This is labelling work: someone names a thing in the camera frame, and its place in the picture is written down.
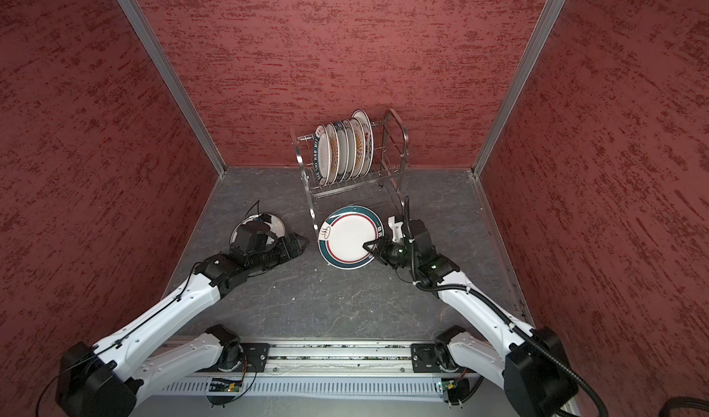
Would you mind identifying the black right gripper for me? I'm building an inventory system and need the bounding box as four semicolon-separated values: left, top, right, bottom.
362;233;418;269

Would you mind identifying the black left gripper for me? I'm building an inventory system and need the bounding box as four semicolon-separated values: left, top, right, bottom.
247;232;310;273

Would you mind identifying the white plate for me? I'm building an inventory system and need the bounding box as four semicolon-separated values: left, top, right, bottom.
336;120;356;182
349;118;365;179
353;109;374;176
334;121;347;182
318;205;384;270
314;125;332;186
230;213;286;253
325;124;339;185

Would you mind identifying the stainless steel dish rack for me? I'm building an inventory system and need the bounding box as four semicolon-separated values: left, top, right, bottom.
290;108;410;231

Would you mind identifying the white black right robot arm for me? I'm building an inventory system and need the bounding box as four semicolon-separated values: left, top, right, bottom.
363;220;580;416

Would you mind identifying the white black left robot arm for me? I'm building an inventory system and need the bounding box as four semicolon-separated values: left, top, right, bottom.
55;220;309;416

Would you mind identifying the left small circuit board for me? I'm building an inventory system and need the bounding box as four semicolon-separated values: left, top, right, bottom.
208;378;244;394

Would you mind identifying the small circuit board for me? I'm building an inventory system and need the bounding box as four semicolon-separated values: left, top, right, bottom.
437;378;471;406
208;378;244;394

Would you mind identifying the right small circuit board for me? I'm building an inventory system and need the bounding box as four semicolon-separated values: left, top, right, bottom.
437;378;471;406

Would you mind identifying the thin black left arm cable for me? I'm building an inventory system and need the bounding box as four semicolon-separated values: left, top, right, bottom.
35;199;267;417

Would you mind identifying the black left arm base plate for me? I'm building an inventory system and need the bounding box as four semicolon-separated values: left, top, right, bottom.
214;342;271;373

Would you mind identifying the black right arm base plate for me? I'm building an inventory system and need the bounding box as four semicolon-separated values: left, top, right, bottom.
410;342;462;374

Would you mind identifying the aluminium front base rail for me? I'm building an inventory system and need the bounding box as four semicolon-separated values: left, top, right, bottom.
146;335;498;405

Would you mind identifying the black corrugated right cable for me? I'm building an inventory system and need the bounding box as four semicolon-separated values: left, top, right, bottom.
401;196;610;417

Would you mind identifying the aluminium left corner post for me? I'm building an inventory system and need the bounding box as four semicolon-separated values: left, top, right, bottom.
116;0;228;178

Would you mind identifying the aluminium corner post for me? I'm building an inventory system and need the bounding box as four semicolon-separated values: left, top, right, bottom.
472;0;567;180
116;0;228;178

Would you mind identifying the aluminium right corner post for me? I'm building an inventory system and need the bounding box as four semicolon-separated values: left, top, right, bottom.
472;0;567;180

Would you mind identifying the black cable bottom right corner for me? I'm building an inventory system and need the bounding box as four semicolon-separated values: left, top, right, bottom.
656;396;709;417

